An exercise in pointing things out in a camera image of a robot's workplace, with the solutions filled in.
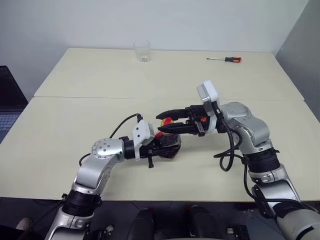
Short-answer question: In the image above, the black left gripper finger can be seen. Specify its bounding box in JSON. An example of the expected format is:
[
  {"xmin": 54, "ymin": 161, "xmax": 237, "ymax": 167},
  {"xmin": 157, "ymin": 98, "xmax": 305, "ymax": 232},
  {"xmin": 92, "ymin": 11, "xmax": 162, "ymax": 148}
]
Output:
[{"xmin": 156, "ymin": 145, "xmax": 182, "ymax": 157}]

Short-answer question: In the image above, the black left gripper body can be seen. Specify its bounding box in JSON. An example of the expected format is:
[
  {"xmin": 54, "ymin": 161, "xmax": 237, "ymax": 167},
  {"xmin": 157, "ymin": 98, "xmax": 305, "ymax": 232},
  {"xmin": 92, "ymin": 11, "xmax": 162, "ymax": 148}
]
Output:
[{"xmin": 139, "ymin": 139, "xmax": 163, "ymax": 161}]

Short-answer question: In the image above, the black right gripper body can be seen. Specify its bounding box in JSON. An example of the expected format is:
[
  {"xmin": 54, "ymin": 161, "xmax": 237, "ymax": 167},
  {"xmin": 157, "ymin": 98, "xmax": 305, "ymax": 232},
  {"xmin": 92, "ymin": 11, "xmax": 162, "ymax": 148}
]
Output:
[{"xmin": 185, "ymin": 104, "xmax": 210, "ymax": 138}]

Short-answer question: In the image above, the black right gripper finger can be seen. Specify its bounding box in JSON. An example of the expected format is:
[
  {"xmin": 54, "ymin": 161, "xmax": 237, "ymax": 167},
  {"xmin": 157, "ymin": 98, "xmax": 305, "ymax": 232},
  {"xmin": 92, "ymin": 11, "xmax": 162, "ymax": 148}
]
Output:
[
  {"xmin": 155, "ymin": 107, "xmax": 190, "ymax": 121},
  {"xmin": 157, "ymin": 122, "xmax": 198, "ymax": 136}
]

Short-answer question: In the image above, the clear glass tumbler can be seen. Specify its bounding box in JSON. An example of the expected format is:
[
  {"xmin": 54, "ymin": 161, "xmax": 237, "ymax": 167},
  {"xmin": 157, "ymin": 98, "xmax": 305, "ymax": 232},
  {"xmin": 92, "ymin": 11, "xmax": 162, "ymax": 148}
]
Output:
[{"xmin": 132, "ymin": 39, "xmax": 152, "ymax": 63}]

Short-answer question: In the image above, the dark rounded shape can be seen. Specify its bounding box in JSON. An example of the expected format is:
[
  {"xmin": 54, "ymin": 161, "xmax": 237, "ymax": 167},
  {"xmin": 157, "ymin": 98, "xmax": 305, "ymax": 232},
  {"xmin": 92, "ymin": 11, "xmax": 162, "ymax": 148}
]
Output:
[{"xmin": 129, "ymin": 208, "xmax": 155, "ymax": 240}]

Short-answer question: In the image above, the pale pink shoe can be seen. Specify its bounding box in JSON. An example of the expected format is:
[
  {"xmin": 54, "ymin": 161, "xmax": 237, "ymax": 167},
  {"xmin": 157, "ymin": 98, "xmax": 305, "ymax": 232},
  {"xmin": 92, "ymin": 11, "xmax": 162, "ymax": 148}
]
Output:
[{"xmin": 16, "ymin": 217, "xmax": 33, "ymax": 231}]

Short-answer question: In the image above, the dark open laptop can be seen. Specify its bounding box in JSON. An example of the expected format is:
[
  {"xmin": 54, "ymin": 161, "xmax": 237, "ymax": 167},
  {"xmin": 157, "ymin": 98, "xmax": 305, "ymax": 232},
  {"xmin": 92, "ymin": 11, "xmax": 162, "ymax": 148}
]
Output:
[{"xmin": 0, "ymin": 65, "xmax": 29, "ymax": 145}]

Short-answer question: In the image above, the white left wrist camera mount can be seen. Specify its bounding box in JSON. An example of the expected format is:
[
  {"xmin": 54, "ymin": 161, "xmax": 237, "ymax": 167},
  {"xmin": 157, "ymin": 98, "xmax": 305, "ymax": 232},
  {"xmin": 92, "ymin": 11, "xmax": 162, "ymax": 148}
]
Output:
[{"xmin": 131, "ymin": 120, "xmax": 155, "ymax": 161}]

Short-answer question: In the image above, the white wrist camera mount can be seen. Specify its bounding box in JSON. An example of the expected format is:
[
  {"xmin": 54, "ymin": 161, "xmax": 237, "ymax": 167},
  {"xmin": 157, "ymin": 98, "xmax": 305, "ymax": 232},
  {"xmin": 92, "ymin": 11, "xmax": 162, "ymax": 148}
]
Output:
[
  {"xmin": 196, "ymin": 79, "xmax": 223, "ymax": 132},
  {"xmin": 131, "ymin": 120, "xmax": 155, "ymax": 161}
]

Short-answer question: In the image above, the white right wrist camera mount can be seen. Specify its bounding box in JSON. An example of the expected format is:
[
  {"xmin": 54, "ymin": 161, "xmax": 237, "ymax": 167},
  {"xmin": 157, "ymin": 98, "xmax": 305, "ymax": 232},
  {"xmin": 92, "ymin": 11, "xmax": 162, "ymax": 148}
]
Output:
[{"xmin": 196, "ymin": 79, "xmax": 223, "ymax": 132}]

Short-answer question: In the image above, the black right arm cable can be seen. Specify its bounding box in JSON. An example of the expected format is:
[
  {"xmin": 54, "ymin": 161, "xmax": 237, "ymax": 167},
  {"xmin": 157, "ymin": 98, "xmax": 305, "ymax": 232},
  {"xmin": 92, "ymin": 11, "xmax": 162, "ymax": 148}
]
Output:
[{"xmin": 213, "ymin": 108, "xmax": 270, "ymax": 221}]

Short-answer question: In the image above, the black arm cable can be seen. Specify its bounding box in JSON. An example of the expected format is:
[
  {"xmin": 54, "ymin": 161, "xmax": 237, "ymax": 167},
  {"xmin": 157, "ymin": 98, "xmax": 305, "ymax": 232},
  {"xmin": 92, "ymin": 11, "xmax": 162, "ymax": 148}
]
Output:
[
  {"xmin": 77, "ymin": 113, "xmax": 144, "ymax": 168},
  {"xmin": 213, "ymin": 108, "xmax": 270, "ymax": 221}
]

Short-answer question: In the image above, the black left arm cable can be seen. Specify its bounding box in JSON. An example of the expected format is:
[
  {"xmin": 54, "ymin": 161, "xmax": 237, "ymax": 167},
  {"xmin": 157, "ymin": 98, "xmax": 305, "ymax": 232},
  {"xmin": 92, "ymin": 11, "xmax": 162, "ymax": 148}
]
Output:
[{"xmin": 77, "ymin": 113, "xmax": 144, "ymax": 168}]

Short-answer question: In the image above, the orange black handled screwdriver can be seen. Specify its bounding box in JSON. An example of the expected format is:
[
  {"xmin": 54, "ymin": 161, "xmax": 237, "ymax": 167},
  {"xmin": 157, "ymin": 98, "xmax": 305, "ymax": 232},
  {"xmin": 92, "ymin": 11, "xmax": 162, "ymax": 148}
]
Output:
[{"xmin": 206, "ymin": 56, "xmax": 244, "ymax": 63}]

